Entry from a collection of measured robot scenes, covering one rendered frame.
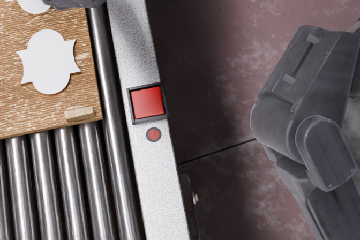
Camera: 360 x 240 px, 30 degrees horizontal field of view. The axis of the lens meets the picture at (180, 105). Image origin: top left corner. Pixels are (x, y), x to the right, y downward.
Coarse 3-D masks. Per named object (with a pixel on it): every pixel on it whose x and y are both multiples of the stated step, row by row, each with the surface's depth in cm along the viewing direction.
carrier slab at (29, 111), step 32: (0, 0) 144; (0, 32) 141; (32, 32) 141; (64, 32) 140; (0, 64) 139; (0, 96) 136; (32, 96) 136; (64, 96) 136; (96, 96) 135; (0, 128) 134; (32, 128) 134
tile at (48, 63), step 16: (48, 32) 139; (32, 48) 138; (48, 48) 138; (64, 48) 138; (32, 64) 137; (48, 64) 137; (64, 64) 137; (32, 80) 136; (48, 80) 136; (64, 80) 136
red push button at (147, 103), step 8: (152, 88) 136; (136, 96) 136; (144, 96) 136; (152, 96) 135; (160, 96) 135; (136, 104) 135; (144, 104) 135; (152, 104) 135; (160, 104) 135; (136, 112) 134; (144, 112) 134; (152, 112) 134; (160, 112) 134
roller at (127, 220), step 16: (96, 16) 143; (96, 32) 142; (96, 48) 141; (96, 64) 140; (112, 64) 141; (112, 80) 139; (112, 96) 137; (112, 112) 136; (112, 128) 135; (112, 144) 134; (112, 160) 133; (128, 160) 134; (112, 176) 132; (128, 176) 132; (128, 192) 130; (128, 208) 129; (128, 224) 128
